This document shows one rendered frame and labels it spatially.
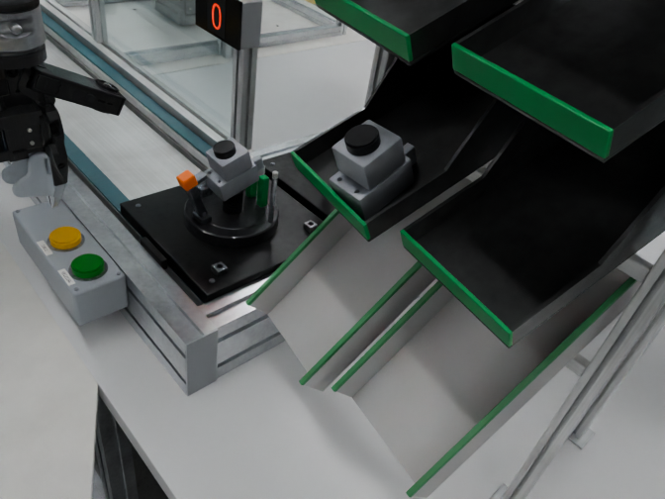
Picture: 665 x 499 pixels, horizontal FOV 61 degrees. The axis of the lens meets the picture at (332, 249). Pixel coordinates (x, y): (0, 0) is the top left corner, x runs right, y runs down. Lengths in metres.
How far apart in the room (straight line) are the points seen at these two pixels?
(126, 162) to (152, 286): 0.39
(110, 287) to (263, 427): 0.27
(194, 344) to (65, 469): 0.19
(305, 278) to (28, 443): 0.37
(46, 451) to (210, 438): 0.18
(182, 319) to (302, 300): 0.16
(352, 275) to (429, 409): 0.17
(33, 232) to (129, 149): 0.33
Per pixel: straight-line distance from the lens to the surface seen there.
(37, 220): 0.91
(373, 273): 0.63
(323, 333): 0.64
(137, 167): 1.09
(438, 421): 0.59
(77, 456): 0.75
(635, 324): 0.53
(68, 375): 0.82
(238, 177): 0.80
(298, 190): 0.95
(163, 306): 0.75
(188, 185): 0.78
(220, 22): 0.95
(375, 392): 0.62
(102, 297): 0.80
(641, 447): 0.92
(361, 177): 0.49
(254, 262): 0.79
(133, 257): 0.83
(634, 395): 0.98
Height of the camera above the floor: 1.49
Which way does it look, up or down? 38 degrees down
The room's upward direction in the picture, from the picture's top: 11 degrees clockwise
